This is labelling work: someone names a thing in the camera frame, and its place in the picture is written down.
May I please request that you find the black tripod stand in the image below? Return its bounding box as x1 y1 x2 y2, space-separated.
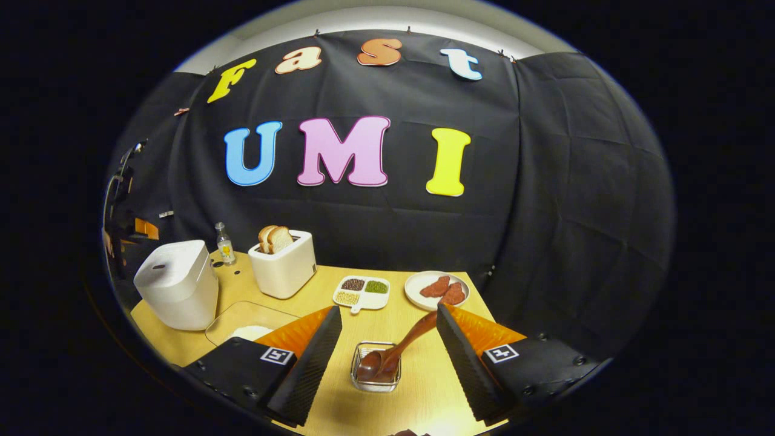
103 140 149 213

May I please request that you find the black backdrop cloth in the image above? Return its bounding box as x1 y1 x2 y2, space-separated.
106 30 676 364

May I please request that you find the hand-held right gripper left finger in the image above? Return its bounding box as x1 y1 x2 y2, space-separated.
185 306 343 428

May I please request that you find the clear chopstick holder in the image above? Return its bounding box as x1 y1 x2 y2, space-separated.
351 342 402 393

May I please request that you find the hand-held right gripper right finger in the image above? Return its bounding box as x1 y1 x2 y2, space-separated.
436 303 600 424

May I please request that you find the white rice cooker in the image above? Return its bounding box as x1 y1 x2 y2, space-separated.
133 240 220 331

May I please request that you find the white round plate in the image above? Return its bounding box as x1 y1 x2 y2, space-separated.
404 271 470 312

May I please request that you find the small glass bottle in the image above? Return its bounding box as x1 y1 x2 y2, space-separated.
216 222 237 266

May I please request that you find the clear lidded rice container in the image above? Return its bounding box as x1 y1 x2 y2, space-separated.
205 301 300 347

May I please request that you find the white toaster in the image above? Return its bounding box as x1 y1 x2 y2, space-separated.
248 230 317 300

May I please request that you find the white divided grain dish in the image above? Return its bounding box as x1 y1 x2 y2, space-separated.
332 276 391 314

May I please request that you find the brown wooden spoon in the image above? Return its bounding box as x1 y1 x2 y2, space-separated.
357 311 438 382

